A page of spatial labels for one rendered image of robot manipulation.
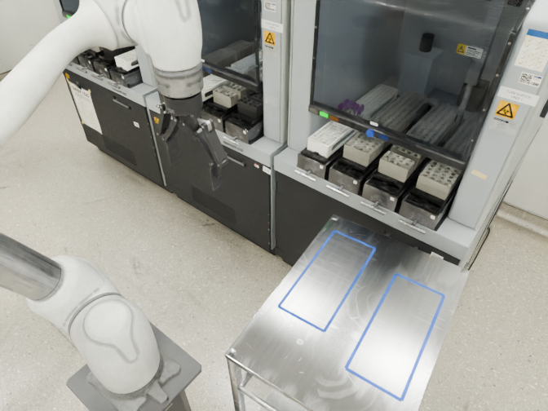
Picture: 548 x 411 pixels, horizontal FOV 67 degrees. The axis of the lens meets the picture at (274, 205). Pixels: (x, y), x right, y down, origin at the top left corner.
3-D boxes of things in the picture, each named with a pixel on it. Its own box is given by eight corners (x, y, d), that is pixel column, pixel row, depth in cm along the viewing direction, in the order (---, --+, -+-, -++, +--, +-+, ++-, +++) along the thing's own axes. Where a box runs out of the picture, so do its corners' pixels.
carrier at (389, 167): (407, 180, 153) (411, 167, 149) (404, 183, 152) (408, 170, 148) (379, 168, 159) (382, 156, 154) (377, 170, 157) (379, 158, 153)
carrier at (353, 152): (370, 165, 160) (373, 152, 156) (368, 167, 159) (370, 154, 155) (344, 154, 165) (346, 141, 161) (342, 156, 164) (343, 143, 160)
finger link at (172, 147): (166, 143, 94) (165, 142, 94) (172, 167, 99) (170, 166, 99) (177, 137, 96) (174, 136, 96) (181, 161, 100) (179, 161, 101)
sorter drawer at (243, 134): (310, 81, 231) (311, 65, 225) (331, 88, 225) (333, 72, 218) (218, 138, 189) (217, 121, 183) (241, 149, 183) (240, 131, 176)
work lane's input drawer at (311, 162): (375, 103, 213) (377, 86, 206) (399, 112, 206) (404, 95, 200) (290, 172, 171) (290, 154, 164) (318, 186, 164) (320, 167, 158)
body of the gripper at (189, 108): (152, 90, 82) (161, 130, 88) (182, 103, 78) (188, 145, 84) (181, 77, 86) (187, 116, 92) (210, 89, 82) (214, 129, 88)
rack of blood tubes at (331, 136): (344, 121, 187) (346, 108, 183) (364, 128, 182) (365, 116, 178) (306, 151, 170) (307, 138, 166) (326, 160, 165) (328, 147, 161)
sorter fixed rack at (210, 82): (228, 77, 219) (227, 66, 215) (242, 82, 214) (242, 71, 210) (187, 99, 202) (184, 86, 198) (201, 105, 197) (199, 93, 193)
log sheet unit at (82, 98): (81, 123, 289) (64, 75, 264) (105, 137, 276) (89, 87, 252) (78, 125, 287) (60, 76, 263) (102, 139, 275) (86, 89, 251)
